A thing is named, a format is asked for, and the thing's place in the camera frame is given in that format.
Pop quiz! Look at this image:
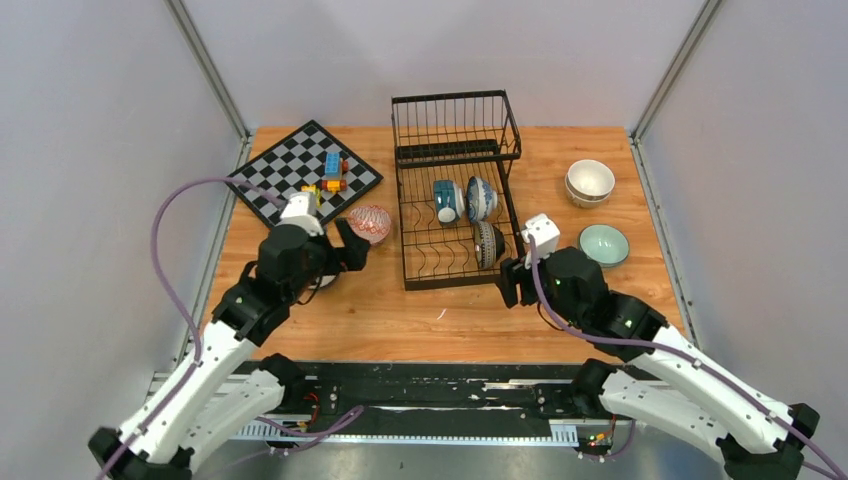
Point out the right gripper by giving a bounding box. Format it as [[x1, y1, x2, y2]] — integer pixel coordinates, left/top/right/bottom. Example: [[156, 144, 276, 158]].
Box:
[[492, 241, 584, 329]]

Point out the dark blue bowl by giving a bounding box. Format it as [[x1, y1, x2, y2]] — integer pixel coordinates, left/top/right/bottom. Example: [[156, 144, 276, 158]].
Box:
[[309, 274, 338, 290]]

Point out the brown patterned bowl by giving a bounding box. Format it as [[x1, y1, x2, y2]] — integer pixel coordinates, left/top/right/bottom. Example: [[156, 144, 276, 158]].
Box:
[[472, 221, 505, 270]]

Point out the black wire dish rack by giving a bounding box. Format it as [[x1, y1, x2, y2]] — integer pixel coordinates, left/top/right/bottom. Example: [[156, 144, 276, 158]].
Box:
[[391, 89, 525, 291]]

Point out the blue floral white bowl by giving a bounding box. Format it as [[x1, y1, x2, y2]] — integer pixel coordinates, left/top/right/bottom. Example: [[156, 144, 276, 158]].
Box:
[[466, 176, 498, 223]]

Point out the light green celadon bowl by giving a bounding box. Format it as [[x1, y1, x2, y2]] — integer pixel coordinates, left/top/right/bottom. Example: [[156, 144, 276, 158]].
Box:
[[587, 256, 628, 269]]

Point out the white green striped bowl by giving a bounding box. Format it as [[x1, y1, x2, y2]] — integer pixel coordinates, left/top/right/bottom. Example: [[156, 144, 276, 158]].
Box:
[[577, 224, 630, 262]]

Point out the teal glazed bowl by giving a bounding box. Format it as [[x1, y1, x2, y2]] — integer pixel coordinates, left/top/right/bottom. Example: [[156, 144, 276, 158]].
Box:
[[433, 179, 465, 227]]

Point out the cream white bowl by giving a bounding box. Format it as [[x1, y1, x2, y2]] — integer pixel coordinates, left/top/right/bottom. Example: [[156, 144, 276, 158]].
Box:
[[564, 159, 616, 209]]

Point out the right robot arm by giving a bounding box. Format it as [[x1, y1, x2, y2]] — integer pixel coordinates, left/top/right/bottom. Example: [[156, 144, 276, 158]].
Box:
[[498, 247, 820, 479]]

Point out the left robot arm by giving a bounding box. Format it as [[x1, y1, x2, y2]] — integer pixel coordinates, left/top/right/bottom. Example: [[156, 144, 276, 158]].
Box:
[[88, 215, 370, 479]]

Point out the yellow toy block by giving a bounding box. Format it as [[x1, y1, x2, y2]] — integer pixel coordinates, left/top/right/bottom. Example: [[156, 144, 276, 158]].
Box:
[[301, 184, 322, 208]]

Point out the blue toy block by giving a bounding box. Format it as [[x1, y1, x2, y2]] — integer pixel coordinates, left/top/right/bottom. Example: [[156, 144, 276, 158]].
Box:
[[321, 152, 349, 193]]

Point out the checkered board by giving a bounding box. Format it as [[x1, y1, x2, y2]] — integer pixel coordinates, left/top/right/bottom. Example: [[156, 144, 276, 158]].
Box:
[[229, 120, 383, 225]]

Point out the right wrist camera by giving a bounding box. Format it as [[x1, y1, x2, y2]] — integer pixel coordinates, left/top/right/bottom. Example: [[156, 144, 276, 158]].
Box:
[[521, 213, 561, 259]]

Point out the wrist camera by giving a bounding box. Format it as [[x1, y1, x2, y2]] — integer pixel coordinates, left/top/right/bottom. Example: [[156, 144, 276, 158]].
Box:
[[278, 191, 325, 236], [521, 213, 561, 259]]

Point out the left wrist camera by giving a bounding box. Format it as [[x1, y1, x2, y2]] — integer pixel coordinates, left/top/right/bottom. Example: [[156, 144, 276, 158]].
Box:
[[278, 191, 325, 236]]

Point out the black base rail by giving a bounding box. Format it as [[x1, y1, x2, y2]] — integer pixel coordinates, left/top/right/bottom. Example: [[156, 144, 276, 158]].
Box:
[[139, 360, 743, 446]]

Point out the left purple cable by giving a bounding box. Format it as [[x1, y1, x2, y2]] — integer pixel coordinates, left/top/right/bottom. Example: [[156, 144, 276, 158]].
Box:
[[95, 176, 287, 480]]

